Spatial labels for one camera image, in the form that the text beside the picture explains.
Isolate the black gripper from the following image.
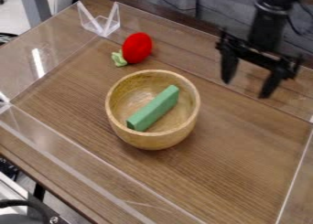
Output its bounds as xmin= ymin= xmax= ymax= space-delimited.
xmin=215 ymin=29 xmax=303 ymax=99

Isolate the black metal bracket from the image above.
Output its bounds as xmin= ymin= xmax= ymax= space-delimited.
xmin=26 ymin=194 xmax=70 ymax=224

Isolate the red plush strawberry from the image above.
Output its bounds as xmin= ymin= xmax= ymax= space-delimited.
xmin=111 ymin=32 xmax=152 ymax=67

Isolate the clear acrylic corner bracket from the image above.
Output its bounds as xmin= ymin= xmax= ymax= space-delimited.
xmin=77 ymin=1 xmax=120 ymax=37

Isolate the green rectangular block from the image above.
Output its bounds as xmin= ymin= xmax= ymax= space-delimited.
xmin=125 ymin=85 xmax=179 ymax=132

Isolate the grey post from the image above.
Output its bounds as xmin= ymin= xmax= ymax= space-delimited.
xmin=21 ymin=0 xmax=52 ymax=27

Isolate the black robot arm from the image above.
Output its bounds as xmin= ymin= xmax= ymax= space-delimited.
xmin=215 ymin=0 xmax=313 ymax=99

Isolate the black cable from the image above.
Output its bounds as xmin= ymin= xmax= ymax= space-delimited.
xmin=0 ymin=198 xmax=49 ymax=224

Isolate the wooden bowl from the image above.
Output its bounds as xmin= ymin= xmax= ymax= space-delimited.
xmin=105 ymin=69 xmax=200 ymax=150

